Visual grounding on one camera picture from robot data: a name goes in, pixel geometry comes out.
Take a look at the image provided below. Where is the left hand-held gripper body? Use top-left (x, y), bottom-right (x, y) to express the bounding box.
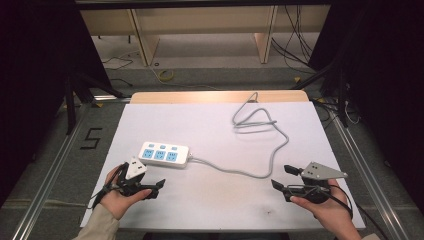
top-left (114, 157), bottom-right (153, 198)

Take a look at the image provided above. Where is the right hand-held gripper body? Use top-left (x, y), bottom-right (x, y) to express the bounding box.
top-left (283, 161), bottom-right (349, 205)

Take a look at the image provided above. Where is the person's left hand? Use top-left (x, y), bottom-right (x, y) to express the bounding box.
top-left (99, 164), bottom-right (153, 221)

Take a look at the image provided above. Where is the person's right hand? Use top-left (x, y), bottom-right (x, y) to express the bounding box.
top-left (289, 178), bottom-right (354, 235)

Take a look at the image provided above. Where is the white and blue power strip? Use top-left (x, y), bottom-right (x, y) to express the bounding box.
top-left (137, 141), bottom-right (191, 170)

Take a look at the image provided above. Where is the white table cover board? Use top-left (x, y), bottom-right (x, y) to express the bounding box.
top-left (79, 101), bottom-right (366, 233)

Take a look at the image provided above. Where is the black metal stand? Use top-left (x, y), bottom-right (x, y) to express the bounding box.
top-left (292, 61), bottom-right (352, 128)
top-left (63, 71), bottom-right (125, 136)

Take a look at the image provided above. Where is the black curtain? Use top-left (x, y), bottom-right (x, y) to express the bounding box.
top-left (0, 0), bottom-right (113, 208)
top-left (308, 0), bottom-right (424, 203)

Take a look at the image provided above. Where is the grey power strip cable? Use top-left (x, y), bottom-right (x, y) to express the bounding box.
top-left (187, 92), bottom-right (290, 180)

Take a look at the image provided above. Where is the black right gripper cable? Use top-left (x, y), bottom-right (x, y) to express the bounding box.
top-left (286, 183), bottom-right (392, 240)

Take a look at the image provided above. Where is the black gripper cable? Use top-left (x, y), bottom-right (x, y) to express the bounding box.
top-left (87, 182), bottom-right (118, 210)
top-left (286, 183), bottom-right (392, 240)

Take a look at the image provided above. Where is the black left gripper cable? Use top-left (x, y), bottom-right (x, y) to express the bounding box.
top-left (87, 182), bottom-right (118, 210)

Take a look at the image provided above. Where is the aluminium floor rail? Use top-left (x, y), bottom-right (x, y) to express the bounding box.
top-left (327, 105), bottom-right (412, 240)
top-left (10, 102), bottom-right (90, 240)

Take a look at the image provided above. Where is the white thin cable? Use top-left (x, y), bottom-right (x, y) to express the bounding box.
top-left (343, 99), bottom-right (362, 125)

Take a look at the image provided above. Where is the yellow coiled cable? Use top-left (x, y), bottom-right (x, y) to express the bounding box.
top-left (157, 68), bottom-right (175, 83)

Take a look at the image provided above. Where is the thin black floor cable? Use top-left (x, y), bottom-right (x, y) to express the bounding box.
top-left (100, 54), bottom-right (135, 88)

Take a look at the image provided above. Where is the bundle of black hanging cables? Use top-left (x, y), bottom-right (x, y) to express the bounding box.
top-left (270, 4), bottom-right (316, 69)

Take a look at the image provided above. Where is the light wooden desk frame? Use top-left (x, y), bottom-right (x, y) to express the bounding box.
top-left (79, 4), bottom-right (332, 67)

